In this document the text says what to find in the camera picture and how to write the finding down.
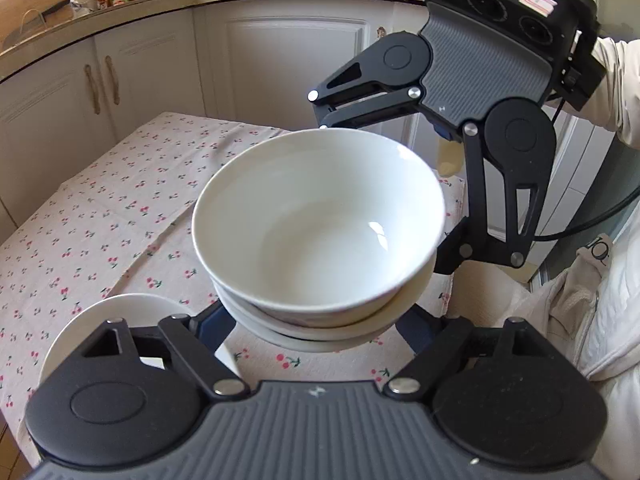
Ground white cabinet door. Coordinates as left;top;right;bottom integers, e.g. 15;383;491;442
192;0;416;137
0;37;107;231
95;10;207;143

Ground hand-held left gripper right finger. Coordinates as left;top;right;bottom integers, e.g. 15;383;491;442
384;308;546;402

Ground white wire rack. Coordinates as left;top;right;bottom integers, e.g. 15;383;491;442
19;8;49;36

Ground grey appliance door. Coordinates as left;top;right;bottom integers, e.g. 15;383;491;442
542;110;640;281

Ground person's right forearm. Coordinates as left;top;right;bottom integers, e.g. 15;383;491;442
575;37;640;150

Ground pale floral white bowl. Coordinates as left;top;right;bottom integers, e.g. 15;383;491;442
191;127;446;329

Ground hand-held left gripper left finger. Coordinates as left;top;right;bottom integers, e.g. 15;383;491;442
82;301;250;402

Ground person's white jacket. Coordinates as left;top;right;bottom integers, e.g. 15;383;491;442
515;200;640;480

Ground white fruit-print plate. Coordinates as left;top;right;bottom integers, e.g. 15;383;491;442
40;294;242;397

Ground cherry print tablecloth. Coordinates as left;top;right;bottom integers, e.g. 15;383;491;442
0;111;468;466

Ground white kitchen cabinets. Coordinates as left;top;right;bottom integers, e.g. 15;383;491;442
0;0;431;83

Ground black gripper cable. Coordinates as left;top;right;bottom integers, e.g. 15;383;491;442
532;187;640;241

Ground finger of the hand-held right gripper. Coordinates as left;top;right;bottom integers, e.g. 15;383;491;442
433;121;551;277
306;44;423;132

